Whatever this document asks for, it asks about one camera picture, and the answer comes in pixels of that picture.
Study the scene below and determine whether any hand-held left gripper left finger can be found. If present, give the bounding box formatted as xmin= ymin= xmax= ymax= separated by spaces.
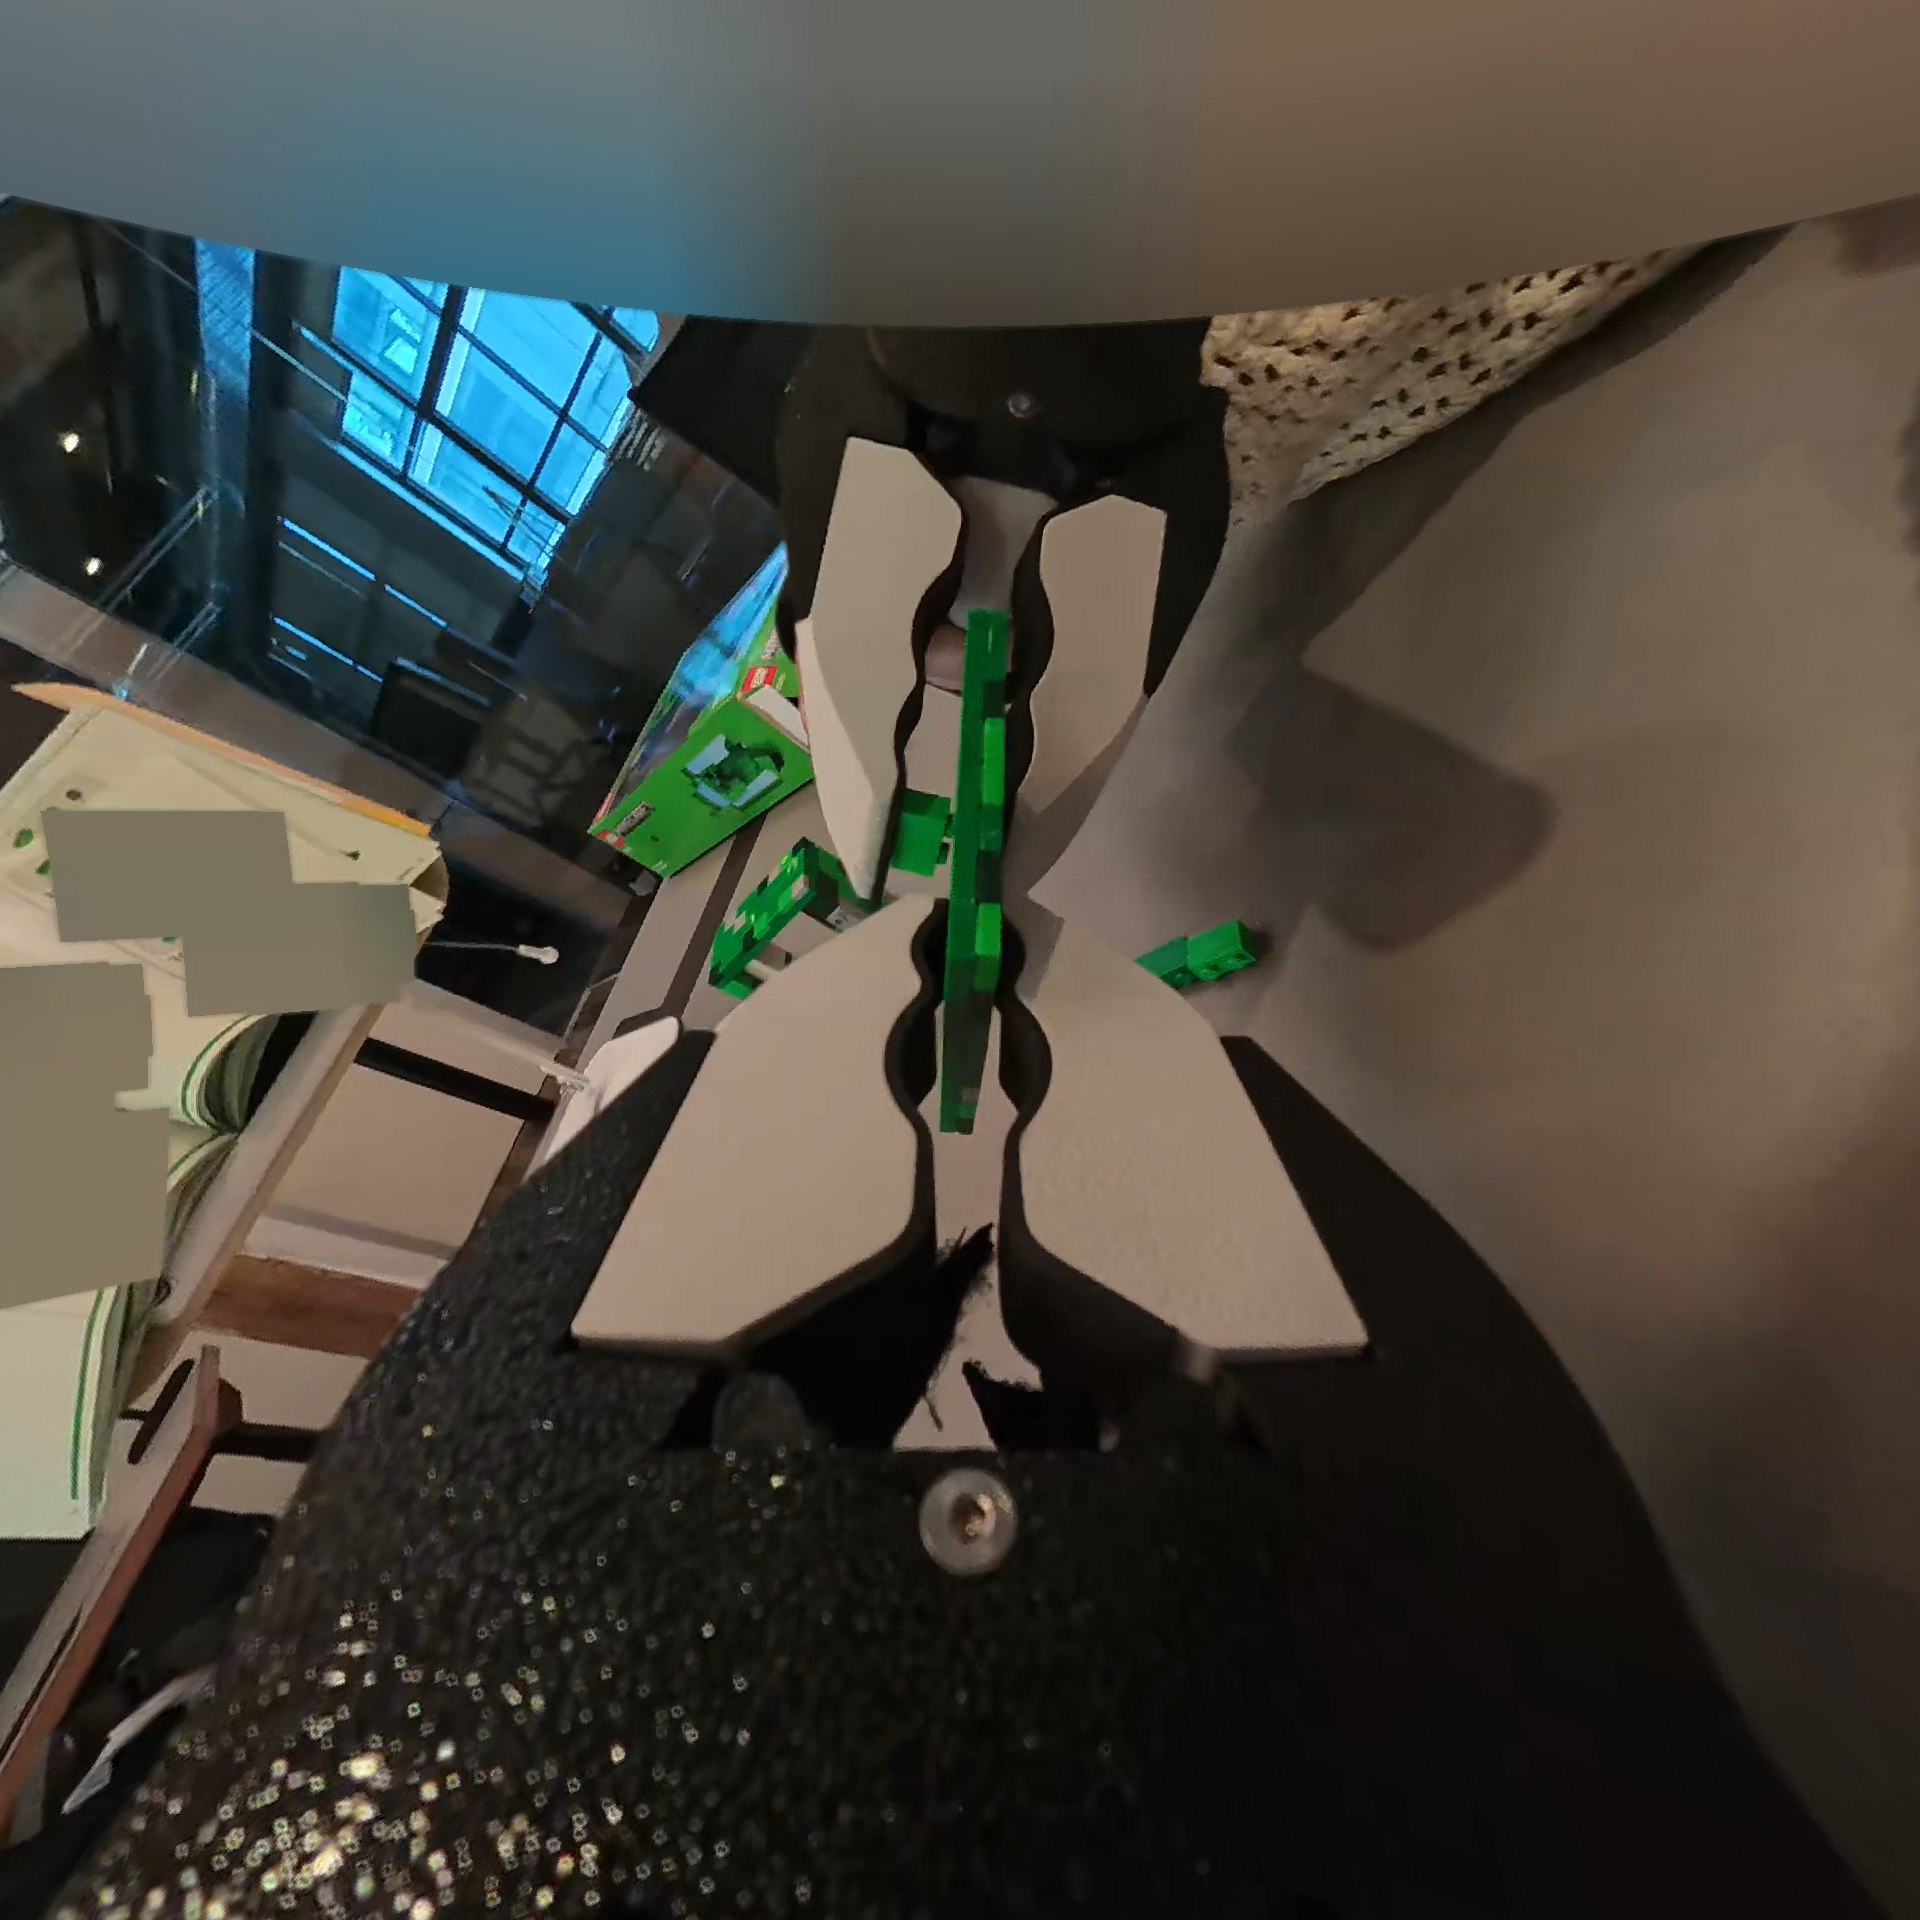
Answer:
xmin=570 ymin=893 xmax=950 ymax=1366

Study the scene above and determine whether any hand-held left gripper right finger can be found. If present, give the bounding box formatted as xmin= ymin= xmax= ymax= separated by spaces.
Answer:
xmin=998 ymin=903 xmax=1373 ymax=1377

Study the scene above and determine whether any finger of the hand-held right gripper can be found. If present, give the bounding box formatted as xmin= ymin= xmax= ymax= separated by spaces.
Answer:
xmin=791 ymin=435 xmax=969 ymax=904
xmin=1006 ymin=491 xmax=1170 ymax=915

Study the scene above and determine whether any green lego base plate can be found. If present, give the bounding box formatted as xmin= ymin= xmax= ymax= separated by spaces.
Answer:
xmin=938 ymin=608 xmax=1011 ymax=1135

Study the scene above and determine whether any green lego set box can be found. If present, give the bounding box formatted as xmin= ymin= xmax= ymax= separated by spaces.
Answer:
xmin=587 ymin=544 xmax=820 ymax=880

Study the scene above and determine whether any green lego block build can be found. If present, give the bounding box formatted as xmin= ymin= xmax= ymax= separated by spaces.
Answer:
xmin=709 ymin=839 xmax=890 ymax=1004

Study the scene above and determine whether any flat green lego brick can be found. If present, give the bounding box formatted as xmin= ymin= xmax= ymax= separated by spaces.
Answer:
xmin=1135 ymin=919 xmax=1261 ymax=988

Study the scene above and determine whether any beige knit cloth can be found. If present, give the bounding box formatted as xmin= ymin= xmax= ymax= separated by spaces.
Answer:
xmin=1201 ymin=246 xmax=1706 ymax=504

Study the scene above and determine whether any brown wooden chair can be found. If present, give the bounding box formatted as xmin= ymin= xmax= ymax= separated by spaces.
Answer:
xmin=0 ymin=1342 xmax=243 ymax=1787

